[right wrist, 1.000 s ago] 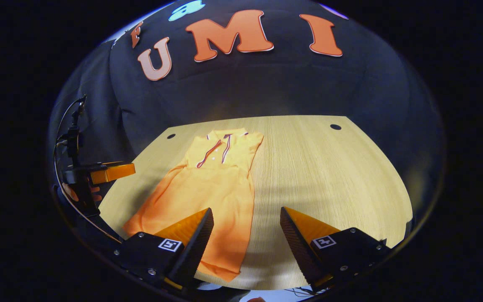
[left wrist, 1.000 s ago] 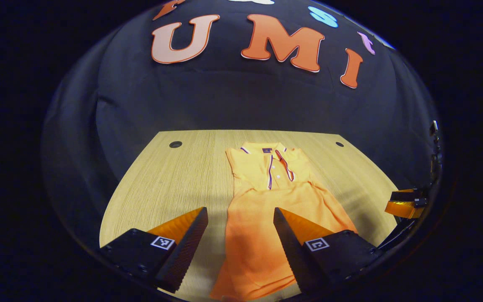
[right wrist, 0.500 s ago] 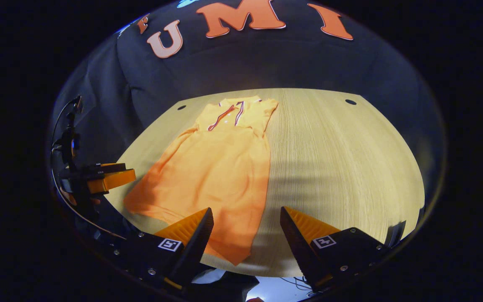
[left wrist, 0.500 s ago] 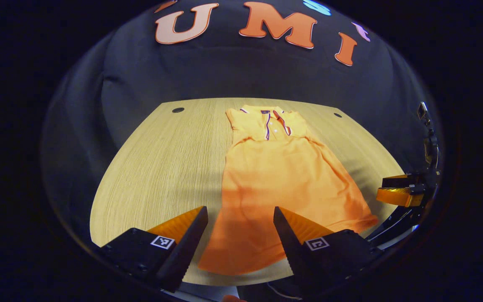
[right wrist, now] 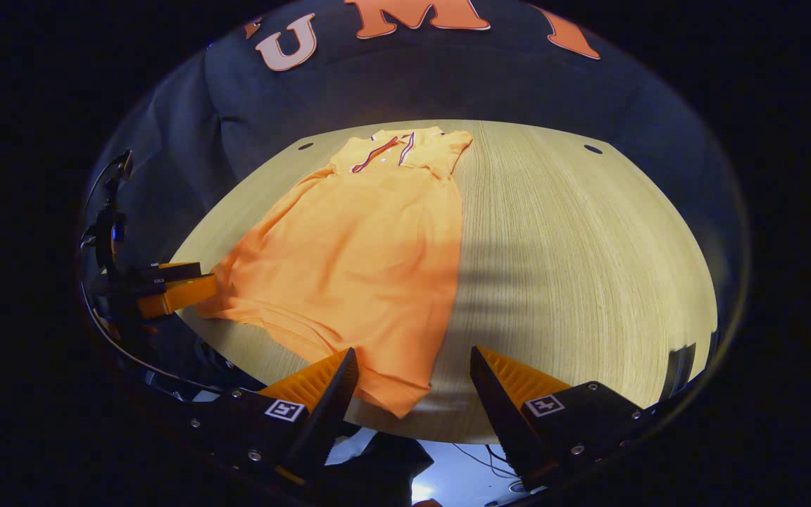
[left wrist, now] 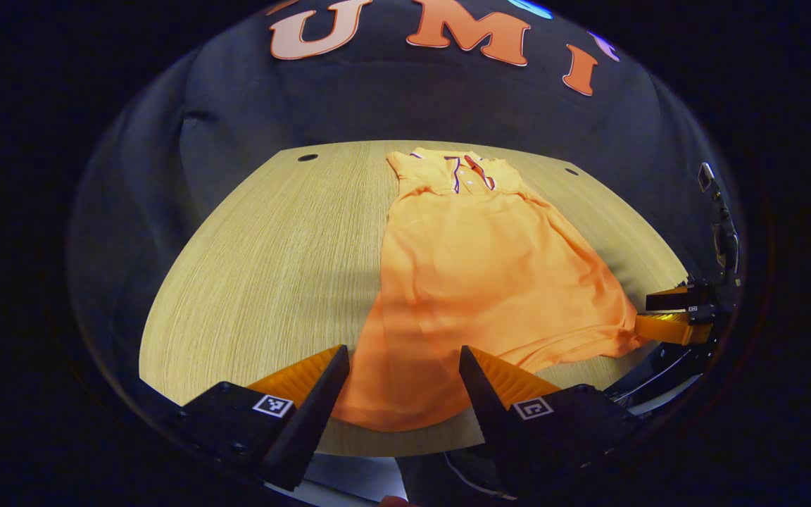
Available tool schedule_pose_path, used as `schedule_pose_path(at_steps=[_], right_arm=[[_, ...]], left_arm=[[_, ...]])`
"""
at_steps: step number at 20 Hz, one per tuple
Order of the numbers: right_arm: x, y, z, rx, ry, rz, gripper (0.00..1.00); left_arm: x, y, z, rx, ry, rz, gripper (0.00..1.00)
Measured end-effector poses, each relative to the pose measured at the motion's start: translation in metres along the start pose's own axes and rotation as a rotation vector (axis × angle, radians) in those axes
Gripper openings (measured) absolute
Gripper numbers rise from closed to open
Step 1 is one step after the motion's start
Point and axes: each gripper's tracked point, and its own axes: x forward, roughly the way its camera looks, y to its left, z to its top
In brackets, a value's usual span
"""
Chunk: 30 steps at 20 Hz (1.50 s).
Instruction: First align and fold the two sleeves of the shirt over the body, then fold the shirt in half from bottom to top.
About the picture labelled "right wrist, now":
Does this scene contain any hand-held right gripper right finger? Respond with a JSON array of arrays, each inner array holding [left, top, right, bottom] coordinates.
[[470, 345, 647, 488]]

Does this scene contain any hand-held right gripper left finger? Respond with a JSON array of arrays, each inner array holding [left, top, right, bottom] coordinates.
[[187, 347, 360, 488]]

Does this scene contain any orange polo T-shirt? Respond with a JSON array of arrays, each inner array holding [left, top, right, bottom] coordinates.
[[196, 126, 474, 419]]

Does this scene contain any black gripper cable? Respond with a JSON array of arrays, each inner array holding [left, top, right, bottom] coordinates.
[[80, 282, 230, 395]]

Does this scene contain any dark upright panel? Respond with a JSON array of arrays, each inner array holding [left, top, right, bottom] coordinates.
[[661, 342, 698, 403]]

